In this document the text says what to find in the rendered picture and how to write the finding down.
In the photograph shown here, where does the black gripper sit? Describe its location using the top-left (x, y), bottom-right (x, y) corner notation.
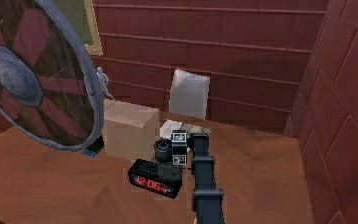
top-left (153, 138), bottom-right (183, 182)

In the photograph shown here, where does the tan cardboard box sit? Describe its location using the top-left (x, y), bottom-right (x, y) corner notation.
top-left (102, 99), bottom-right (161, 162)

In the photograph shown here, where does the cream framed window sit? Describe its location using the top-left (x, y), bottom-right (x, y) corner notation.
top-left (52, 0), bottom-right (104, 57)

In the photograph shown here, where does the grey human figurine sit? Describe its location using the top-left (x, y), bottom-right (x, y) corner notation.
top-left (96, 66), bottom-right (116, 102)

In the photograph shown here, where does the round wooden shield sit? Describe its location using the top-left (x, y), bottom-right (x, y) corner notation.
top-left (0, 0), bottom-right (105, 153)

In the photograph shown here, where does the brown wooden table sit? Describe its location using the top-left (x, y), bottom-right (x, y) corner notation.
top-left (0, 99), bottom-right (316, 224)

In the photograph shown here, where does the black digital alarm clock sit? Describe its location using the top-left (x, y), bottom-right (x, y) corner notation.
top-left (127, 158), bottom-right (183, 200)

